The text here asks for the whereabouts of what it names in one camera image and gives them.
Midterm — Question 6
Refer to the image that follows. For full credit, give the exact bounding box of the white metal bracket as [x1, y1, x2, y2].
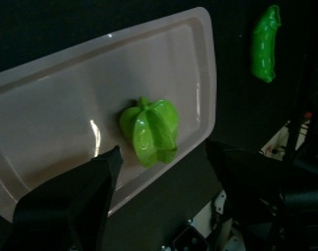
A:
[189, 189, 230, 239]

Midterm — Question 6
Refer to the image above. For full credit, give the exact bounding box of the white paper sheet with marks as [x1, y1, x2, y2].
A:
[258, 119, 311, 161]

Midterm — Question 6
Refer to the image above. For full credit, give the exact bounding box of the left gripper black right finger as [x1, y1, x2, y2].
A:
[204, 138, 297, 251]

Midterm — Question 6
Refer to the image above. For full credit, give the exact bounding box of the green toy bell pepper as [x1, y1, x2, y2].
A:
[118, 95, 179, 170]

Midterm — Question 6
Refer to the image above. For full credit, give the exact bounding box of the pale pink plastic tray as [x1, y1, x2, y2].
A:
[0, 6, 218, 224]

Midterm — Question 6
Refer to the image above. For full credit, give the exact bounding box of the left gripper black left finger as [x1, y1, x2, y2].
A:
[3, 145, 125, 251]

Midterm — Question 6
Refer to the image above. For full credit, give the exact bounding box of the green toy pea pod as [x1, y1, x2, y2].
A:
[250, 4, 283, 83]

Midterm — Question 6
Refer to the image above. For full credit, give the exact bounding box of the black frame pole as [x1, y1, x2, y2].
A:
[283, 42, 318, 165]

